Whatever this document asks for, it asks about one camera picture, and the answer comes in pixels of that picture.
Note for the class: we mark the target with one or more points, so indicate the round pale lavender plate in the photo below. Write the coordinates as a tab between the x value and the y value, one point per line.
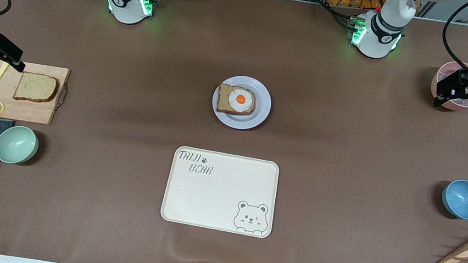
259	116

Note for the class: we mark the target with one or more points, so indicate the brown table mat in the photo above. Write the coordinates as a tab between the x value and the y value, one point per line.
352	144

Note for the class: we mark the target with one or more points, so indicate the wooden cutting board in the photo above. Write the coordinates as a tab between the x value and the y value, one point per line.
23	111

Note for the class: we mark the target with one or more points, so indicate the cream bear print tray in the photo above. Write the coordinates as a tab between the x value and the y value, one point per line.
205	201

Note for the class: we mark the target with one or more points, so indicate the mint green bowl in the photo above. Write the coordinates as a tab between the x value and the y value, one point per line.
16	144

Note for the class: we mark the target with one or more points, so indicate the plain brown bread slice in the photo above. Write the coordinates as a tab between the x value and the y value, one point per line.
36	88

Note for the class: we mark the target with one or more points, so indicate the fried egg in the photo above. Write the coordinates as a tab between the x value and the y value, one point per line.
241	99

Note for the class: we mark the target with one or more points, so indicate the pink bowl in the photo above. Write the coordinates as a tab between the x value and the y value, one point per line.
460	107

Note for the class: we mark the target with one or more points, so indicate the blue bowl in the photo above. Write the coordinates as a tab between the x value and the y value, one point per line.
465	201

